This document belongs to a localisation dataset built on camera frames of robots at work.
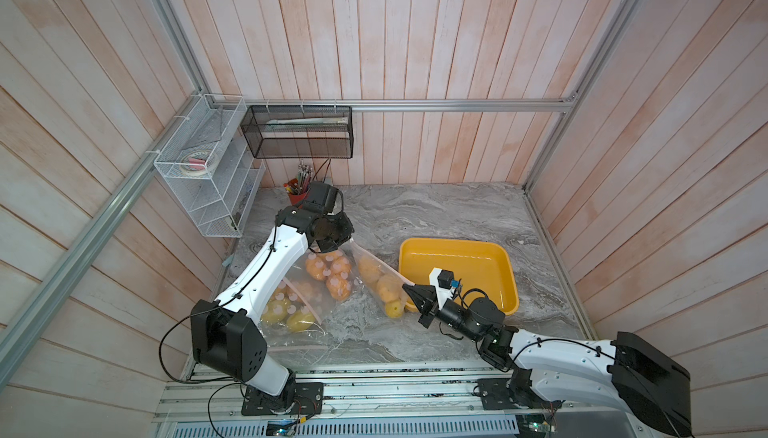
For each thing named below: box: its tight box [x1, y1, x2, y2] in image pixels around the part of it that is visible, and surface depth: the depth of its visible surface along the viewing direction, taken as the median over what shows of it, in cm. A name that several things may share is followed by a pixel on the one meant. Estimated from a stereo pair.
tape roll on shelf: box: [180, 151, 216, 177], surface depth 75 cm
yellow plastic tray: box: [399, 238, 519, 315], surface depth 97 cm
